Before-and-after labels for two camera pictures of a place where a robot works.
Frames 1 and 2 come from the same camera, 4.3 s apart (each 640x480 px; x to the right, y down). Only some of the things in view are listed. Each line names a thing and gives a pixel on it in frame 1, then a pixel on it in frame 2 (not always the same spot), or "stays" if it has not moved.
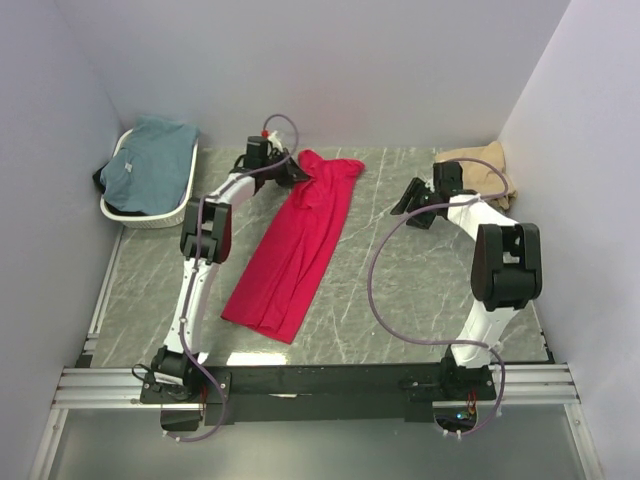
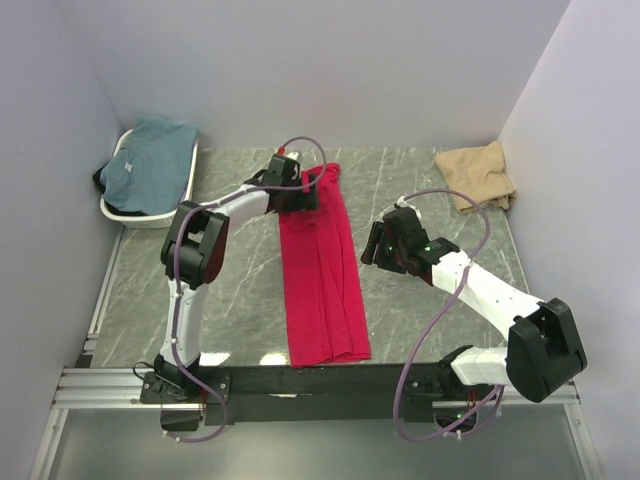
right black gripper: x=420 y=206 to x=378 y=245
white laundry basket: x=157 y=220 stays
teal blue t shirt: x=150 y=171 stays
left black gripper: x=285 y=170 to x=307 y=192
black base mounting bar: x=310 y=392 stays
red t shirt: x=276 y=292 to x=325 y=310
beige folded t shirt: x=483 y=177 stays
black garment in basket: x=98 y=179 stays
